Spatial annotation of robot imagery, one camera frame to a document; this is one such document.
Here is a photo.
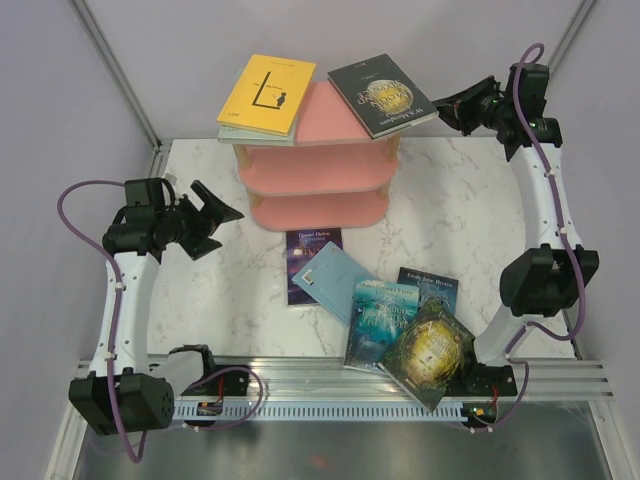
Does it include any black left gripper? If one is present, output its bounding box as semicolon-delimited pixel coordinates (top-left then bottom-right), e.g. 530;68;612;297
157;181;243;260

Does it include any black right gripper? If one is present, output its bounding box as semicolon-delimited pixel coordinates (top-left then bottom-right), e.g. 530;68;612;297
429;75;513;136

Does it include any dark Moon and Sixpence book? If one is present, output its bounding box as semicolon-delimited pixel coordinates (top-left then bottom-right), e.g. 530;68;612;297
328;54;439;140

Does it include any pale green Great Gatsby book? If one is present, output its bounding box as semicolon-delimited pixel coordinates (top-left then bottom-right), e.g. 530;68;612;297
217;109;298;147

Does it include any light blue book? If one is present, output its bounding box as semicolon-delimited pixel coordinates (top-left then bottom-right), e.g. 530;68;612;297
292;242;377;325

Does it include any yellow Little Prince book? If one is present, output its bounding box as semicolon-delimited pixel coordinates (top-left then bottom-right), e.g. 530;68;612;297
217;54;316;137

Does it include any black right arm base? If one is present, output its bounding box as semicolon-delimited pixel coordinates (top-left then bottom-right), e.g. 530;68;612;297
446;362;518;433

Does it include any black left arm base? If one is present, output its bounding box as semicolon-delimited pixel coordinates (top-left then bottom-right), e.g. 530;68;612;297
173;365;266;431

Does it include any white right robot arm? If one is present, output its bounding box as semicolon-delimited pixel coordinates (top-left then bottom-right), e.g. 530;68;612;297
434;63;600;394

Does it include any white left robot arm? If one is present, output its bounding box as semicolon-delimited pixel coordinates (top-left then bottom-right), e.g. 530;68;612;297
68;177;244;436

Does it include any purple Robinson Crusoe book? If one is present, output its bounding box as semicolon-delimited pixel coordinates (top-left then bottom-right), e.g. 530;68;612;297
284;227;346;307

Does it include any pink three-tier shelf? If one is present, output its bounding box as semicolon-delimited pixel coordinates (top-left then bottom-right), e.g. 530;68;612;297
233;82;400;231

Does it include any dark Emily Bronte book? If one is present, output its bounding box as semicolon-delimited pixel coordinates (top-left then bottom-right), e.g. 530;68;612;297
397;267;459;314

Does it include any blue 20000 Leagues book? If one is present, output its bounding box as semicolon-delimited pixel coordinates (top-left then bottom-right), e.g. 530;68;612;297
344;280;420;373

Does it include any green gold fantasy book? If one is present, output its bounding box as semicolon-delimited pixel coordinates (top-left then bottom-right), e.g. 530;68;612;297
378;298;475;412

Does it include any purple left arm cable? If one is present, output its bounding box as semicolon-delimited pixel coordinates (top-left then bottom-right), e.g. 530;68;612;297
55;180;266;464

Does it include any aluminium frame rail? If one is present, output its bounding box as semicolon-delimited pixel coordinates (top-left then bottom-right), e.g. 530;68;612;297
69;357;616;401

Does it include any white slotted cable duct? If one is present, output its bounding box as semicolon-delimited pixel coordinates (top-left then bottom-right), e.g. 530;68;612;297
173;400;467;422

